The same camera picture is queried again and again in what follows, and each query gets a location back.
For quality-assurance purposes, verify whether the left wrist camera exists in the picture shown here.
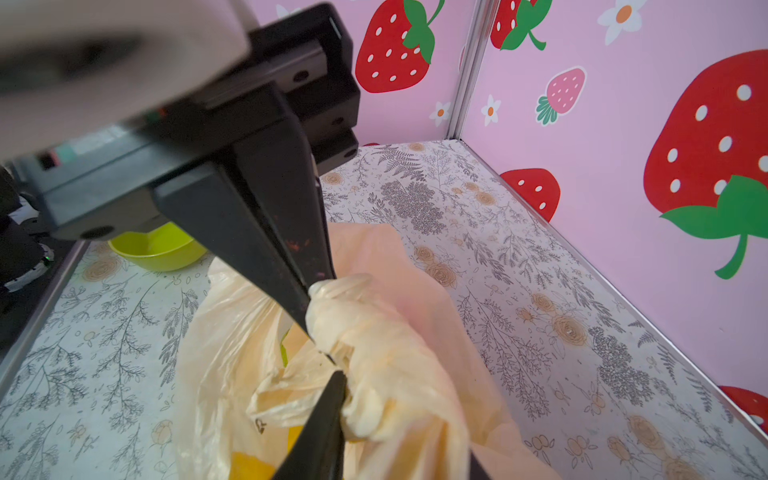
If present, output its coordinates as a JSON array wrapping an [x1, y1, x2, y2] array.
[[1, 1, 259, 164]]

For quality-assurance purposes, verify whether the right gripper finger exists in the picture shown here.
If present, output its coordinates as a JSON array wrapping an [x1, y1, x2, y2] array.
[[272, 371, 346, 480]]

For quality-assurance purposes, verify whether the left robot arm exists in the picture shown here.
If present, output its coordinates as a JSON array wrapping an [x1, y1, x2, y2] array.
[[1, 1, 360, 325]]

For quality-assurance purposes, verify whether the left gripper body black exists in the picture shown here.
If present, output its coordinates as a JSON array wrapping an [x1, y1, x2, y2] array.
[[14, 3, 360, 240]]

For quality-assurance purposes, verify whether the translucent beige plastic bag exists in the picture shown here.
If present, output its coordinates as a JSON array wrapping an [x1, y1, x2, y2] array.
[[173, 224, 555, 479]]

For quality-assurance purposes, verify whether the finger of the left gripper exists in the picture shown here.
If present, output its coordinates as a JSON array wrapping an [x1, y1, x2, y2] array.
[[152, 163, 309, 330], [235, 117, 335, 288]]

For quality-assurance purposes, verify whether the lime green bowl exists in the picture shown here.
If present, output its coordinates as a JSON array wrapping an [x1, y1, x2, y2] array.
[[108, 223, 207, 272]]

